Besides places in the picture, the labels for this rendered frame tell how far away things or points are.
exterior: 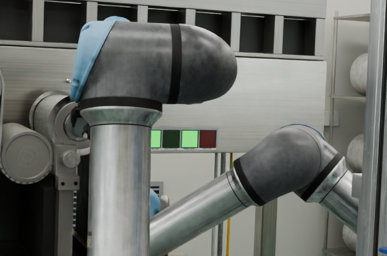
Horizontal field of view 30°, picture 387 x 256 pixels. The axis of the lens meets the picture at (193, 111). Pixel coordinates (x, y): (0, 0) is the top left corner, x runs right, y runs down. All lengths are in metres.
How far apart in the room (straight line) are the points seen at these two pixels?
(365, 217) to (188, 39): 0.33
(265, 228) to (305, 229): 2.70
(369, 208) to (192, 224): 0.47
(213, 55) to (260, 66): 1.27
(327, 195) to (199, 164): 3.41
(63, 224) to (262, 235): 0.99
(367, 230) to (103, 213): 0.34
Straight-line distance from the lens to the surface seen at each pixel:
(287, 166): 1.27
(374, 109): 0.91
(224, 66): 1.03
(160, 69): 0.99
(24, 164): 1.73
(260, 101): 2.28
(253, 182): 1.27
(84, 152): 1.75
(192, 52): 0.99
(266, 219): 2.53
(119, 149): 0.98
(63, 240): 1.73
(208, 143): 2.21
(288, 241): 5.18
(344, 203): 1.39
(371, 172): 0.92
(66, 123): 1.71
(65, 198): 1.71
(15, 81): 2.04
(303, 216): 5.20
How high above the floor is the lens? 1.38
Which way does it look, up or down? 3 degrees down
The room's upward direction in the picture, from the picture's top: 2 degrees clockwise
